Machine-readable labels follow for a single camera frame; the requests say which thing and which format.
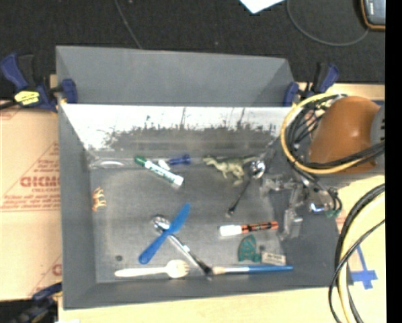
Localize clear plastic utensil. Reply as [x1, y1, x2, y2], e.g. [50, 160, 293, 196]
[88, 158, 126, 170]

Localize orange and white marker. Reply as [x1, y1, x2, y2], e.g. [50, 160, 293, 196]
[218, 221, 280, 238]

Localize metal ladle with black handle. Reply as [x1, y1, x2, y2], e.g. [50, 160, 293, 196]
[227, 159, 266, 215]

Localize white printed label card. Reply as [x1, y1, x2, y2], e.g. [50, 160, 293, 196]
[261, 251, 287, 266]

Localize white plastic fork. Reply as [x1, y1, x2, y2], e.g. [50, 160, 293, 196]
[114, 259, 191, 279]

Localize green and white marker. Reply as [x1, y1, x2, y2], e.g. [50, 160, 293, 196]
[134, 155, 185, 186]

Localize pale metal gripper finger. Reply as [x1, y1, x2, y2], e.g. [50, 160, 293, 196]
[260, 176, 292, 195]
[281, 208, 304, 241]

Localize orange toy animal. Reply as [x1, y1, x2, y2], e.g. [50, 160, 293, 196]
[91, 186, 108, 212]

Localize blue and white small marker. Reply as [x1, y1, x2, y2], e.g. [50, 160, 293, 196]
[157, 153, 192, 171]

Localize grey metal bin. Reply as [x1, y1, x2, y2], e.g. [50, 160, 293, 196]
[55, 45, 340, 309]

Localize green toy dinosaur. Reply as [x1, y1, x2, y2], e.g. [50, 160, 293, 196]
[202, 155, 256, 182]

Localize metal spoon with black handle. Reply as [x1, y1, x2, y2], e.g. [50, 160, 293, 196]
[152, 215, 213, 279]

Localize blue plastic knife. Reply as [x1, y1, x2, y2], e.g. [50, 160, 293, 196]
[138, 203, 192, 265]

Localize blue handled paintbrush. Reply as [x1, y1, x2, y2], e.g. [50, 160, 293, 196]
[211, 264, 294, 277]

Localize teal patterned flat piece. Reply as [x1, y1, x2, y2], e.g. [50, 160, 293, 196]
[237, 234, 263, 264]

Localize brown cardboard board, red print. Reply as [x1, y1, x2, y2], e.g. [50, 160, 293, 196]
[0, 102, 65, 302]

